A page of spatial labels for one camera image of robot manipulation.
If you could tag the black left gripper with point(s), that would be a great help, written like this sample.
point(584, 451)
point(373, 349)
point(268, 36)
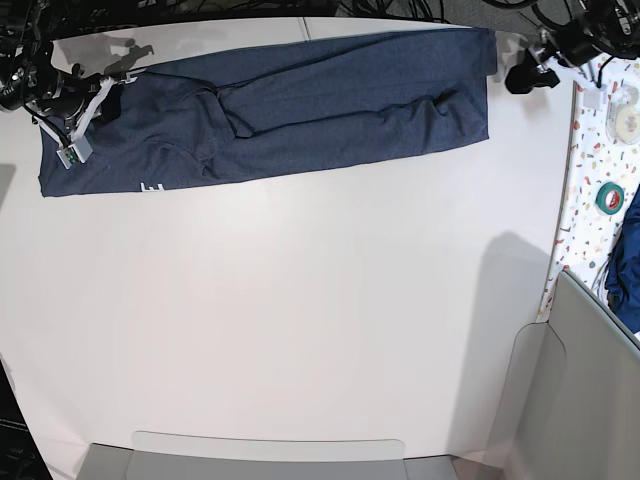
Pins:
point(569, 46)

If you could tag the grey plastic bin right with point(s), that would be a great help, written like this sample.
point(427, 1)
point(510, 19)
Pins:
point(570, 404)

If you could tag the grey plastic bin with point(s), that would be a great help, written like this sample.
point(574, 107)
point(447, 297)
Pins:
point(570, 404)
point(171, 456)

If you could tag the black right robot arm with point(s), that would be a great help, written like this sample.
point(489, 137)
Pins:
point(28, 78)

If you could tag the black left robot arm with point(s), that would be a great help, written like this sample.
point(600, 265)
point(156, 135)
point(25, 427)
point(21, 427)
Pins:
point(601, 32)

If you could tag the navy blue t-shirt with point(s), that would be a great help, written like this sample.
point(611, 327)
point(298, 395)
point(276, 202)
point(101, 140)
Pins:
point(249, 114)

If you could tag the green tape roll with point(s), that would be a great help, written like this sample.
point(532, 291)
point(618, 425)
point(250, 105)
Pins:
point(610, 198)

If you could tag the clear tape dispenser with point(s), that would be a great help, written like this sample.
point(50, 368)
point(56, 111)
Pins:
point(622, 119)

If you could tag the terrazzo patterned side table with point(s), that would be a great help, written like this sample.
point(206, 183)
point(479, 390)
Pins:
point(585, 236)

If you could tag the grey plastic bin front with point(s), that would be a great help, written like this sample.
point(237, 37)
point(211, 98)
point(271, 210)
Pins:
point(171, 456)

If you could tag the blue cloth on side table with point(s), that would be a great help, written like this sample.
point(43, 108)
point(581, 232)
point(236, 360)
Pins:
point(622, 281)

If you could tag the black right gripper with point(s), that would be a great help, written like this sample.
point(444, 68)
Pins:
point(67, 94)

